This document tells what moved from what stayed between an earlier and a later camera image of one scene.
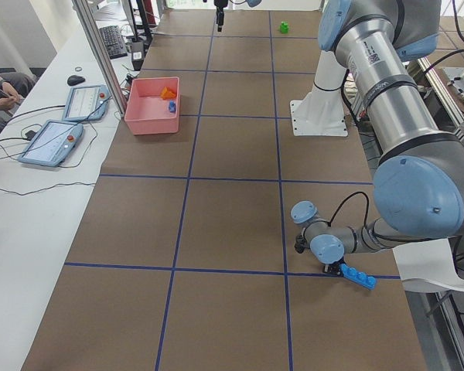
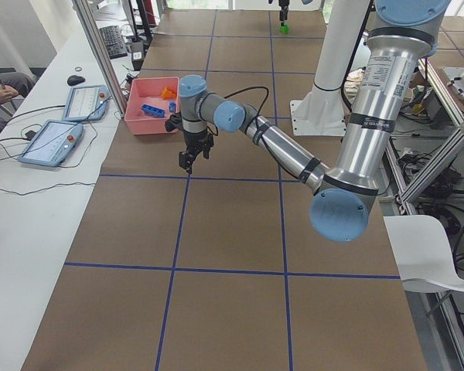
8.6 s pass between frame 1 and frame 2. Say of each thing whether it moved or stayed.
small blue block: stayed
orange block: stayed
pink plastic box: stayed
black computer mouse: stayed
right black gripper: moved
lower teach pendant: stayed
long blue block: moved
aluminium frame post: stayed
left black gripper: moved
